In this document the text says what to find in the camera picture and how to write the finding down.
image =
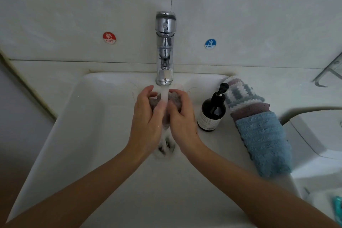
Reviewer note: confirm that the white ceramic sink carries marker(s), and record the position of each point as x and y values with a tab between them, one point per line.
171	190

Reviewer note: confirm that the teal tube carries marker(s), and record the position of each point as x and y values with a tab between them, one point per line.
338	208

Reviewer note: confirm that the blue stained cloth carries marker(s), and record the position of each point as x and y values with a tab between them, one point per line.
264	142

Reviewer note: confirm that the person's right forearm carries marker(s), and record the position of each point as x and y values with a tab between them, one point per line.
262	193

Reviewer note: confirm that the white toilet tank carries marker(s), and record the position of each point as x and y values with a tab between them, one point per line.
318	147

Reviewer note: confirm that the red round sticker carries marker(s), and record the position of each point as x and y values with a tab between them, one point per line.
109	37

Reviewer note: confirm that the metal sink drain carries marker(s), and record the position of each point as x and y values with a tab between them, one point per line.
165	147

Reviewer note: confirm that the grey stained cloth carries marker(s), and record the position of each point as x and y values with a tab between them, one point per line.
170	107

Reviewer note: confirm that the grey yellow striped cloth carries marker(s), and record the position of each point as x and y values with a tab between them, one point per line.
241	92

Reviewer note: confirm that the person's right hand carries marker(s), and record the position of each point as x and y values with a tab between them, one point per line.
184	123

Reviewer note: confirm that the chrome faucet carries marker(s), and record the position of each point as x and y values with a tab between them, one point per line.
165	46

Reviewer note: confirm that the metal wall shelf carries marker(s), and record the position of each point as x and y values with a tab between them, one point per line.
328	73

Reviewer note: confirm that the person's left hand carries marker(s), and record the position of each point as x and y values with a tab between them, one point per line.
145	123

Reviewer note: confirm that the black pump soap bottle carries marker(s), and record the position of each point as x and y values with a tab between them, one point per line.
211	113

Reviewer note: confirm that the white toilet lid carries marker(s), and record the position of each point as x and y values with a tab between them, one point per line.
326	209

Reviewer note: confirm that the person's left forearm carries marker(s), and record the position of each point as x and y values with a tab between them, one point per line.
69	193

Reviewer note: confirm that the blue round sticker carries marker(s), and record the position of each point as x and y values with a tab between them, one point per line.
210	43

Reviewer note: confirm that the pink white striped cloth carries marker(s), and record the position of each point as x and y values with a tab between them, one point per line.
235	80

